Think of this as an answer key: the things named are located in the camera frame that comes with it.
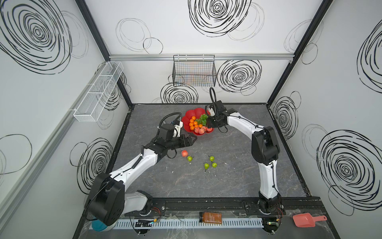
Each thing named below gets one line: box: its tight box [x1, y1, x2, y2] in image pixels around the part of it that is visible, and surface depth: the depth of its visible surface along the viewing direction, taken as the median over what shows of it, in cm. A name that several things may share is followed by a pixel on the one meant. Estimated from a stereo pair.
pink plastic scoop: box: [292, 212, 328, 228], surface depth 71 cm
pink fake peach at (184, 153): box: [181, 149, 189, 158], surface depth 93 cm
